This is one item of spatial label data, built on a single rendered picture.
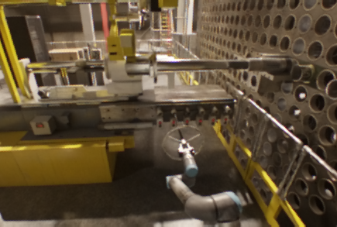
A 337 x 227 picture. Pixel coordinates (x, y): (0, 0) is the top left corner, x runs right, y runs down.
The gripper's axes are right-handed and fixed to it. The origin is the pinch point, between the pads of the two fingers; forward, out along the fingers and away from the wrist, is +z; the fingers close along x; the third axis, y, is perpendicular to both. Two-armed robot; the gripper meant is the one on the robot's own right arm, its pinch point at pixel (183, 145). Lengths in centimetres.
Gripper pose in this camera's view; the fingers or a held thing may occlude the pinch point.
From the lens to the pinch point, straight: 170.8
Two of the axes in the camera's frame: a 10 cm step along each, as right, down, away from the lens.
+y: 0.1, -8.9, -4.6
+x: -9.9, 0.4, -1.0
